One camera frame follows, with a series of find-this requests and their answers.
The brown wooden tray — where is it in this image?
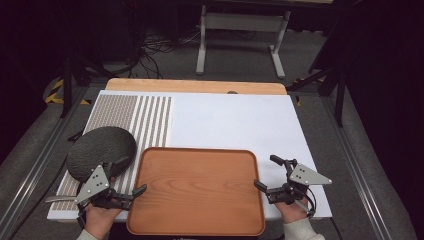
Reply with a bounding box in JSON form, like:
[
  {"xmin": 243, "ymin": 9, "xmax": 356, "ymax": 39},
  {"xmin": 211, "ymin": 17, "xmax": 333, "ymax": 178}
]
[{"xmin": 126, "ymin": 146, "xmax": 267, "ymax": 237}]

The white table cover board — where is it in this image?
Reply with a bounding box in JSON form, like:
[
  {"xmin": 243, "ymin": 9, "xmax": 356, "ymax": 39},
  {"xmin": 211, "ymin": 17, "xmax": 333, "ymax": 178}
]
[{"xmin": 46, "ymin": 89, "xmax": 334, "ymax": 223}]

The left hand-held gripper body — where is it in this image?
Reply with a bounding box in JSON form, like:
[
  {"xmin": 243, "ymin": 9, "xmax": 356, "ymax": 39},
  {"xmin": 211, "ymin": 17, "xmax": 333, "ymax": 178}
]
[{"xmin": 73, "ymin": 162, "xmax": 133, "ymax": 212}]

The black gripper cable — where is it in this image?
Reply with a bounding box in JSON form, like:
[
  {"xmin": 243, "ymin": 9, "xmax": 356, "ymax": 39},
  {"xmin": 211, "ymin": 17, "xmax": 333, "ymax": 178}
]
[{"xmin": 299, "ymin": 186, "xmax": 317, "ymax": 219}]

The dark round textured plate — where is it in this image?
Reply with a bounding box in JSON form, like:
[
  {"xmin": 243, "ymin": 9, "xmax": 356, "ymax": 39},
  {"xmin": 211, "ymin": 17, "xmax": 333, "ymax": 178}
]
[{"xmin": 65, "ymin": 126, "xmax": 138, "ymax": 183}]

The white metal desk frame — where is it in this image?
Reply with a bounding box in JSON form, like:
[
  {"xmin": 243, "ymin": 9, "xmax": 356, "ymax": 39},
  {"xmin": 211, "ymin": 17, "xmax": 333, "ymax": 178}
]
[{"xmin": 195, "ymin": 2, "xmax": 292, "ymax": 80}]

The black metal stand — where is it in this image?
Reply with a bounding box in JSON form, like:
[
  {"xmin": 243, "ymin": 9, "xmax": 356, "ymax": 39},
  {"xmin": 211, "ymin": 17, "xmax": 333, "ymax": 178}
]
[
  {"xmin": 59, "ymin": 54, "xmax": 113, "ymax": 120},
  {"xmin": 287, "ymin": 64, "xmax": 347, "ymax": 128}
]

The aluminium floor rail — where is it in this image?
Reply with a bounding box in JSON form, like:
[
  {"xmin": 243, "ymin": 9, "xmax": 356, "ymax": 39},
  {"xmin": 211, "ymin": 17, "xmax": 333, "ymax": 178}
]
[
  {"xmin": 319, "ymin": 95, "xmax": 395, "ymax": 240},
  {"xmin": 0, "ymin": 85, "xmax": 88, "ymax": 240}
]

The person's right hand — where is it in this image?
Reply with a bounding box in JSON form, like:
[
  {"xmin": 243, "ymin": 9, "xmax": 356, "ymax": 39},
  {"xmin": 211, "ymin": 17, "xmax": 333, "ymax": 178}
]
[{"xmin": 273, "ymin": 196, "xmax": 312, "ymax": 225}]

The striped woven placemat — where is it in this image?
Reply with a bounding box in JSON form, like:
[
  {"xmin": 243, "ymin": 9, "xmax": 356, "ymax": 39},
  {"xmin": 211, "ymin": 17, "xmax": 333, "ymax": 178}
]
[{"xmin": 51, "ymin": 94, "xmax": 173, "ymax": 212}]

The person's left hand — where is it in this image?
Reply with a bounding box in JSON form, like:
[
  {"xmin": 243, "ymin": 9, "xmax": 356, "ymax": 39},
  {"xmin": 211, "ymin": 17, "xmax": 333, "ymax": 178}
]
[{"xmin": 83, "ymin": 202, "xmax": 123, "ymax": 240}]

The yellow black hazard tape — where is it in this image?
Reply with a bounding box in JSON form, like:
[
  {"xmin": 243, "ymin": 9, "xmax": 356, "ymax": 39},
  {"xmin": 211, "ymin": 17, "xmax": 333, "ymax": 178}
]
[
  {"xmin": 44, "ymin": 77, "xmax": 92, "ymax": 106},
  {"xmin": 292, "ymin": 77, "xmax": 326, "ymax": 108}
]

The light wooden table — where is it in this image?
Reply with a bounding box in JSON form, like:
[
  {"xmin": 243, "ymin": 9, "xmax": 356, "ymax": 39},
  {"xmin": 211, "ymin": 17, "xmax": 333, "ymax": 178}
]
[{"xmin": 105, "ymin": 77, "xmax": 288, "ymax": 96}]

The bundle of black floor cables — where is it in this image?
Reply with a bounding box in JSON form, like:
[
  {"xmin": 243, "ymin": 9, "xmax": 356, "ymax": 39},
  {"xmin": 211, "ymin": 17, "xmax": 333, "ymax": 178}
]
[{"xmin": 126, "ymin": 28, "xmax": 202, "ymax": 80}]

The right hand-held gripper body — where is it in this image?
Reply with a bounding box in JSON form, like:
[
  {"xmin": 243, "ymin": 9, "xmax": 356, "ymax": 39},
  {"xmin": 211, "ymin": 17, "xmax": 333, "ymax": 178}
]
[{"xmin": 266, "ymin": 158, "xmax": 333, "ymax": 206}]

